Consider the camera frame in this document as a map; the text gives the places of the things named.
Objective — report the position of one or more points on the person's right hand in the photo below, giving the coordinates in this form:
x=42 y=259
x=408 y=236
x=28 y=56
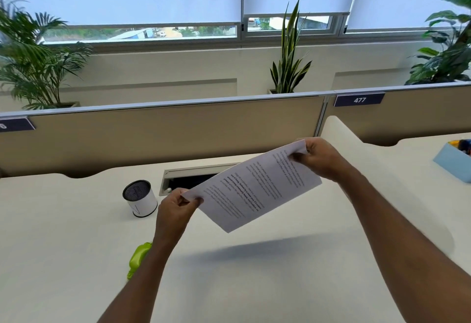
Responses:
x=323 y=159

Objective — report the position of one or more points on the person's left hand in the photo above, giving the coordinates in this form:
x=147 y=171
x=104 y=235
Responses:
x=173 y=216

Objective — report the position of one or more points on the person's left thumb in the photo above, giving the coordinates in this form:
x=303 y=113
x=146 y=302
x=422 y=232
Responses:
x=191 y=202

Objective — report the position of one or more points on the person's right thumb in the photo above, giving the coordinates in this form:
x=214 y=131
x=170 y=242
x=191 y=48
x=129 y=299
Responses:
x=298 y=156

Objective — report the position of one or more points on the printed white paper sheet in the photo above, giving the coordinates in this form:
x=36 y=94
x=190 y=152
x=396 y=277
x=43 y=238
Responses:
x=254 y=186

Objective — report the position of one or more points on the person's left forearm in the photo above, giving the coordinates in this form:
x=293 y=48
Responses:
x=136 y=286

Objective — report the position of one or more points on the person's right forearm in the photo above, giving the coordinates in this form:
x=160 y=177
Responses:
x=404 y=256

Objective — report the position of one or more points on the white cylindrical mesh-top container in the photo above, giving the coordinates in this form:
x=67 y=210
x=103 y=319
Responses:
x=139 y=198

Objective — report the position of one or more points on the beige desk partition panel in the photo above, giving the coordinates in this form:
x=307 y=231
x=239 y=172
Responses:
x=415 y=113
x=158 y=135

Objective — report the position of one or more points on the green stapler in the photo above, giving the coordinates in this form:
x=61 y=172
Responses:
x=137 y=260

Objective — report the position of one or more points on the dark blue number label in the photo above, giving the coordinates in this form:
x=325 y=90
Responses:
x=14 y=124
x=358 y=99

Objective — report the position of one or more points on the white curved side divider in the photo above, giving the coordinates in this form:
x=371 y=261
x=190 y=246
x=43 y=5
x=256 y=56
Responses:
x=386 y=179

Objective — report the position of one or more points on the snake plant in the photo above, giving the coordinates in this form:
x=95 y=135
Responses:
x=289 y=57

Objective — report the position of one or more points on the light blue box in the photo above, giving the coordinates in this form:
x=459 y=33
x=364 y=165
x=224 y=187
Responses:
x=454 y=162

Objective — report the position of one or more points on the broad-leaf green plant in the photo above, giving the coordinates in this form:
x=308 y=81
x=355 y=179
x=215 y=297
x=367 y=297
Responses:
x=447 y=46

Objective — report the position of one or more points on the palm plant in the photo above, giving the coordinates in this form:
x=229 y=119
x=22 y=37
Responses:
x=33 y=61

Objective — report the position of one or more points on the grey window frame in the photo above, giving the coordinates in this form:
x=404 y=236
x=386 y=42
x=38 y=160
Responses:
x=239 y=35

